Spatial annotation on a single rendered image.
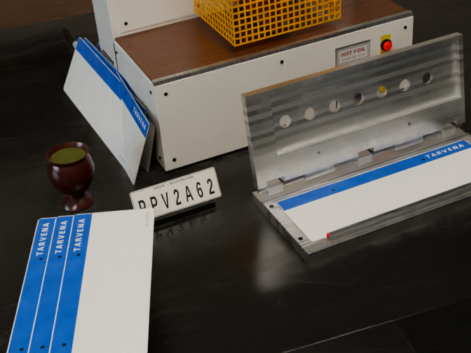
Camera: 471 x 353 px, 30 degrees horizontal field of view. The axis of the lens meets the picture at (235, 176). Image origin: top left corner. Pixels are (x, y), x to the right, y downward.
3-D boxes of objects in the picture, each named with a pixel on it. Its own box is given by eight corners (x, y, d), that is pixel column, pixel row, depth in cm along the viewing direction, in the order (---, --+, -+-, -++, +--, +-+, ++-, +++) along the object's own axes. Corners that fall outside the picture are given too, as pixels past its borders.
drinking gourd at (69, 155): (47, 215, 159) (35, 164, 153) (64, 188, 165) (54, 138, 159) (91, 218, 157) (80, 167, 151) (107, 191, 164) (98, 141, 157)
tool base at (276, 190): (308, 265, 142) (308, 247, 140) (252, 201, 158) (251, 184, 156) (526, 185, 156) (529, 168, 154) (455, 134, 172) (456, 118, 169)
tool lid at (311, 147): (244, 97, 146) (240, 94, 147) (258, 197, 154) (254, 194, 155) (462, 33, 160) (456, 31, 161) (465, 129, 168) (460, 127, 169)
